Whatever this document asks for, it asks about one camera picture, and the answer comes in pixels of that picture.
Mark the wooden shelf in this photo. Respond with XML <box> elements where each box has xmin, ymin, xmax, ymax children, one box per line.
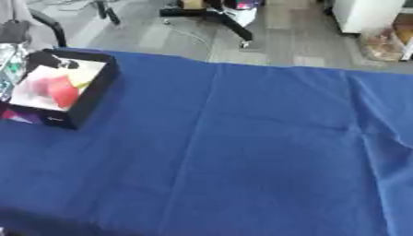
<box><xmin>392</xmin><ymin>13</ymin><xmax>413</xmax><ymax>61</ymax></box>

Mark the black bag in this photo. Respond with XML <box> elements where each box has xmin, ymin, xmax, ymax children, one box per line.
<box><xmin>0</xmin><ymin>19</ymin><xmax>32</xmax><ymax>44</ymax></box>

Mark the white cable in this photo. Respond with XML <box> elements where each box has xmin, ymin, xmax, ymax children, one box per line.
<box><xmin>161</xmin><ymin>18</ymin><xmax>215</xmax><ymax>63</ymax></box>

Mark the black tripod leg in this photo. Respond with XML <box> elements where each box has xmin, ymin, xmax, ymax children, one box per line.
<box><xmin>91</xmin><ymin>0</ymin><xmax>123</xmax><ymax>26</ymax></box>

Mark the pink toy fruit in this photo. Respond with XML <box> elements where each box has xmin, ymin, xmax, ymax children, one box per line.
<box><xmin>27</xmin><ymin>77</ymin><xmax>53</xmax><ymax>98</ymax></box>

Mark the yellow-green toy fruit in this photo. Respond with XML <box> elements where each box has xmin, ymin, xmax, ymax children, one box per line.
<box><xmin>65</xmin><ymin>71</ymin><xmax>96</xmax><ymax>90</ymax></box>

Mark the clear plastic bag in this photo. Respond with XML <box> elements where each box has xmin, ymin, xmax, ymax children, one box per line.
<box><xmin>358</xmin><ymin>27</ymin><xmax>407</xmax><ymax>63</ymax></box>

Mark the black box with white inside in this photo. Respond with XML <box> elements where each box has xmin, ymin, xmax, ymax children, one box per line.
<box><xmin>0</xmin><ymin>48</ymin><xmax>118</xmax><ymax>130</ymax></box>

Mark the red toy fruit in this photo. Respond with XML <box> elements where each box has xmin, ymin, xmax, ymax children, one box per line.
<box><xmin>46</xmin><ymin>75</ymin><xmax>81</xmax><ymax>109</ymax></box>

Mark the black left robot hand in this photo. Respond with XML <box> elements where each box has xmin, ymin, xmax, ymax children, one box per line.
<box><xmin>24</xmin><ymin>51</ymin><xmax>83</xmax><ymax>74</ymax></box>

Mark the black wheeled stand base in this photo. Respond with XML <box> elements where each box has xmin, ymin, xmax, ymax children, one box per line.
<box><xmin>158</xmin><ymin>0</ymin><xmax>266</xmax><ymax>49</ymax></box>

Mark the white cabinet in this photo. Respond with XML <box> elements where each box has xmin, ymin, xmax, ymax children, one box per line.
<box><xmin>330</xmin><ymin>0</ymin><xmax>408</xmax><ymax>34</ymax></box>

